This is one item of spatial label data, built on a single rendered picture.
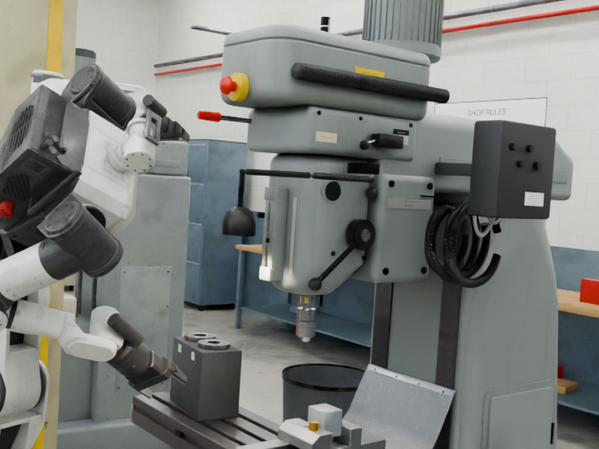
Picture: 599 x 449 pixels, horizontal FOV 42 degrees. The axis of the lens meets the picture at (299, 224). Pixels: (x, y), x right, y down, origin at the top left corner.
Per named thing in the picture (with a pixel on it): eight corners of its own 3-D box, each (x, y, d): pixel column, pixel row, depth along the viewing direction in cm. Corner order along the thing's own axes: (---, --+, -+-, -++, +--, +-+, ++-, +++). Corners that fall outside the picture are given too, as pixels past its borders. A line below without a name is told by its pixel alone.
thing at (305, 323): (314, 338, 182) (315, 314, 181) (294, 336, 182) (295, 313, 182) (315, 334, 186) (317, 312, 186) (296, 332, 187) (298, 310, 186)
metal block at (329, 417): (324, 439, 174) (325, 412, 174) (307, 431, 179) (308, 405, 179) (340, 436, 177) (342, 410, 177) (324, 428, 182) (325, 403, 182)
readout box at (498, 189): (499, 218, 165) (507, 118, 164) (466, 215, 172) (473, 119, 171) (554, 220, 177) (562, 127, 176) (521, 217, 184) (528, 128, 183)
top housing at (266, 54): (276, 98, 158) (282, 19, 157) (209, 103, 178) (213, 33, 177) (434, 121, 187) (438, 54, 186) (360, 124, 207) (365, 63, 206)
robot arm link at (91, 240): (26, 255, 155) (82, 228, 152) (33, 224, 162) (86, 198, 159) (63, 288, 163) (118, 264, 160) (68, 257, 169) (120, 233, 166)
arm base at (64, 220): (35, 248, 152) (82, 216, 151) (30, 211, 162) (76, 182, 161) (83, 291, 162) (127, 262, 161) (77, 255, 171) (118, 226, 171)
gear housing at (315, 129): (307, 151, 165) (310, 104, 164) (243, 151, 184) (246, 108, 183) (417, 162, 185) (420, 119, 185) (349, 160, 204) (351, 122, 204)
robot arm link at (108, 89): (53, 96, 187) (91, 100, 179) (71, 66, 190) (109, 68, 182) (86, 124, 196) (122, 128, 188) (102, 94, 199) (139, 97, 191)
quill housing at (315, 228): (305, 299, 170) (315, 152, 168) (251, 286, 186) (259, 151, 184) (369, 296, 182) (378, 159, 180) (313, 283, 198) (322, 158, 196)
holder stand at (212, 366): (197, 421, 208) (201, 347, 207) (168, 399, 227) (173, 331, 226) (238, 417, 214) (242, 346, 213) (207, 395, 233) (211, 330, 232)
